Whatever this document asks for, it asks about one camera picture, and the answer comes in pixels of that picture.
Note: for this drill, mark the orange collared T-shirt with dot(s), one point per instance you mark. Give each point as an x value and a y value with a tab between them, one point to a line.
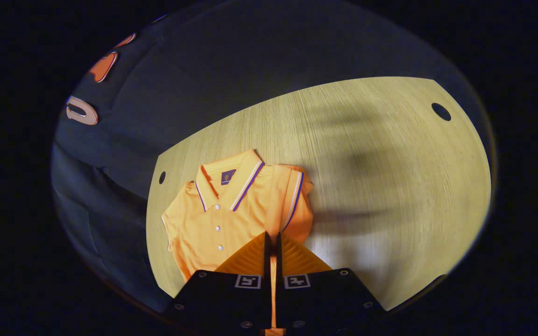
245	210

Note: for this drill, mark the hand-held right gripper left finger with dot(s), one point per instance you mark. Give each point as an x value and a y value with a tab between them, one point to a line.
224	298

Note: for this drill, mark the black backdrop cloth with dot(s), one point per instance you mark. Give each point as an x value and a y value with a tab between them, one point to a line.
180	93

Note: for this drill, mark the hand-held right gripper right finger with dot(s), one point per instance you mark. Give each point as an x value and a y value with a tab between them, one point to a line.
325	298

